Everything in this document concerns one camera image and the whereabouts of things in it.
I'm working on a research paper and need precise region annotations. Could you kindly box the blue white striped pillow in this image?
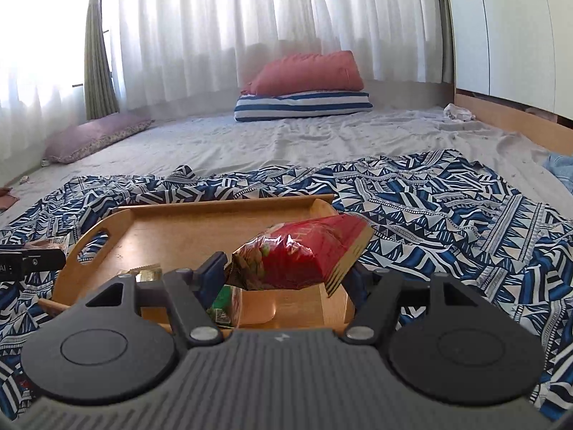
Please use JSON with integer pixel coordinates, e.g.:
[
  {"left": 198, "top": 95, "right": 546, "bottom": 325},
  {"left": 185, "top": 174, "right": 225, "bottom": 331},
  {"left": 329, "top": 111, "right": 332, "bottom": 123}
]
[{"left": 233, "top": 90, "right": 374, "bottom": 123}]

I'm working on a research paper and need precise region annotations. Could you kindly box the pink pillow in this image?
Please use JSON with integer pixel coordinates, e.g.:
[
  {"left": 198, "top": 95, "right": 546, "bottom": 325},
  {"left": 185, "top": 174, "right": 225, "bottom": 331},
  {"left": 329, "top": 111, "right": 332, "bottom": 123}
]
[{"left": 241, "top": 50, "right": 365, "bottom": 97}]

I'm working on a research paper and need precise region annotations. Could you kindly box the green pea packet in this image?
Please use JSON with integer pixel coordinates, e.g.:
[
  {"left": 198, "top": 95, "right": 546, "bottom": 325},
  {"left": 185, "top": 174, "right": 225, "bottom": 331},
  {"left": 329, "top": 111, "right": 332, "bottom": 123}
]
[{"left": 207, "top": 286, "right": 245, "bottom": 329}]

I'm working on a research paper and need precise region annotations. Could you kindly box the white wardrobe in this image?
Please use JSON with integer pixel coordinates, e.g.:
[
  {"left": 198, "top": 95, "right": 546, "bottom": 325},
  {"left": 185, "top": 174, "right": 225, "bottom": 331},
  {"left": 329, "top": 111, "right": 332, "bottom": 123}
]
[{"left": 441, "top": 0, "right": 573, "bottom": 121}]

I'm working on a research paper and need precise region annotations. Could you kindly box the brown chocolate packet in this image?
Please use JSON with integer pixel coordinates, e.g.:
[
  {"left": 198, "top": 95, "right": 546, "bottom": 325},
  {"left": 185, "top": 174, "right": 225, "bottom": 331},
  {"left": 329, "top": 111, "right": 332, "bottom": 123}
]
[{"left": 22, "top": 236, "right": 71, "bottom": 254}]

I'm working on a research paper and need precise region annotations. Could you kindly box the crumpled white plastic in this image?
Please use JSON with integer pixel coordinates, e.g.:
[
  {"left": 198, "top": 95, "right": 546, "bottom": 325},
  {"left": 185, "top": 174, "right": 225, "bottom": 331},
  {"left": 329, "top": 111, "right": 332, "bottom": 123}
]
[{"left": 443, "top": 103, "right": 476, "bottom": 124}]

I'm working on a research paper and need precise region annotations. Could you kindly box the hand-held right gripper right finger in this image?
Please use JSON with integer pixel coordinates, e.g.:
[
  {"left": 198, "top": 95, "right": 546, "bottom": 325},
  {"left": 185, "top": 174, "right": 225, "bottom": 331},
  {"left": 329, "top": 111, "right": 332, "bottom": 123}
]
[{"left": 342, "top": 265, "right": 486, "bottom": 347}]

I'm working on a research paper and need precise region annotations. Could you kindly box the wooden bed frame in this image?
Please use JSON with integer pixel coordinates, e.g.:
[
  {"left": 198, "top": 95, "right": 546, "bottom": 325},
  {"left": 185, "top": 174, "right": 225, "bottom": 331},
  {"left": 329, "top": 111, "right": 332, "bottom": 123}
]
[{"left": 454, "top": 89, "right": 573, "bottom": 153}]

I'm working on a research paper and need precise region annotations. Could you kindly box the wooden tray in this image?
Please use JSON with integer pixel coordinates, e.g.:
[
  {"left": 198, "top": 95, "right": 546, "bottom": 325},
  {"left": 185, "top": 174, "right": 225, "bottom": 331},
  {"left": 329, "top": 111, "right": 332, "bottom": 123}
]
[{"left": 37, "top": 193, "right": 357, "bottom": 338}]

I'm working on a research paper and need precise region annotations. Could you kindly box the blue white patterned blanket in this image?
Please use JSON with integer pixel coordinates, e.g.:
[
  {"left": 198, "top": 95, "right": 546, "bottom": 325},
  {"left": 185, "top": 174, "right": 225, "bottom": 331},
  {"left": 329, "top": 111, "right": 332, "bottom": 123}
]
[{"left": 0, "top": 150, "right": 573, "bottom": 413}]

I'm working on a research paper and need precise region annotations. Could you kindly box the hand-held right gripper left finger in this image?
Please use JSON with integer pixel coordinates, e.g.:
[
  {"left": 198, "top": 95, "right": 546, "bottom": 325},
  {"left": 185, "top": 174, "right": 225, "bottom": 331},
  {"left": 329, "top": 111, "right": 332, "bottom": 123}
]
[{"left": 83, "top": 252, "right": 227, "bottom": 347}]

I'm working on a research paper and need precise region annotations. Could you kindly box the white sheer curtain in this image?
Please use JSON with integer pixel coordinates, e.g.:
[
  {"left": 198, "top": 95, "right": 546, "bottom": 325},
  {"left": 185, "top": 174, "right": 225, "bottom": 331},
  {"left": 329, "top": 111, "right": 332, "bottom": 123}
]
[{"left": 0, "top": 0, "right": 448, "bottom": 119}]

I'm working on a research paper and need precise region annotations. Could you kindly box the red nut bag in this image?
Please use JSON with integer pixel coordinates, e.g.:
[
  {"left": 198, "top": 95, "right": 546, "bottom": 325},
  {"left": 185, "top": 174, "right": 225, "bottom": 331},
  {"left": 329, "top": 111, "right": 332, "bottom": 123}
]
[{"left": 224, "top": 214, "right": 376, "bottom": 298}]

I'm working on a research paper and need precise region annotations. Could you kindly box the light blue cloth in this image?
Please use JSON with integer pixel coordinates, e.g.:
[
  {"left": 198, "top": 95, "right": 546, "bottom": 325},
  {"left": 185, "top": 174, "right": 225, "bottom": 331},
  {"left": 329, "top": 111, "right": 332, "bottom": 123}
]
[{"left": 543, "top": 152, "right": 573, "bottom": 191}]

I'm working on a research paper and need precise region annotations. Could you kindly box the purple patterned pillow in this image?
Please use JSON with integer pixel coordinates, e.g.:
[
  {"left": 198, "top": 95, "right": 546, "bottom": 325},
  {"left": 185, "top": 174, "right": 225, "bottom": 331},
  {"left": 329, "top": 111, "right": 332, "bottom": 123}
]
[{"left": 44, "top": 113, "right": 155, "bottom": 165}]

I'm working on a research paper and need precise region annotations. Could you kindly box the grey bed sheet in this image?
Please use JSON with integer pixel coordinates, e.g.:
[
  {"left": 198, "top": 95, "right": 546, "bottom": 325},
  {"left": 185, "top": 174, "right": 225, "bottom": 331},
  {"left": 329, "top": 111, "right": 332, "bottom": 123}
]
[{"left": 0, "top": 103, "right": 573, "bottom": 229}]

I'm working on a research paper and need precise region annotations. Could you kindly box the green curtain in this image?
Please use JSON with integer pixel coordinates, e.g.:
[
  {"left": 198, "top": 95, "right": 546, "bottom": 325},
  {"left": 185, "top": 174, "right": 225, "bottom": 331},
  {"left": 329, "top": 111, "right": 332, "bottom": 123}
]
[
  {"left": 434, "top": 0, "right": 457, "bottom": 85},
  {"left": 84, "top": 0, "right": 121, "bottom": 119}
]

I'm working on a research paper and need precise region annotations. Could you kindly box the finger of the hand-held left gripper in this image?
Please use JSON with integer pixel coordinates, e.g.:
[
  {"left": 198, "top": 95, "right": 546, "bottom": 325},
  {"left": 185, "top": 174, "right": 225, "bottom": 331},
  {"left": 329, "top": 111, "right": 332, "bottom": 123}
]
[{"left": 23, "top": 249, "right": 66, "bottom": 275}]

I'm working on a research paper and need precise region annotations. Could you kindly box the gold snack packet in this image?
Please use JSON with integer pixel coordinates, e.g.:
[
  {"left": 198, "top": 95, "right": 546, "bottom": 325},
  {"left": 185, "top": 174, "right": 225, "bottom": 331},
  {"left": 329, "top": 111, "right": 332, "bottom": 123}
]
[{"left": 117, "top": 265, "right": 164, "bottom": 284}]

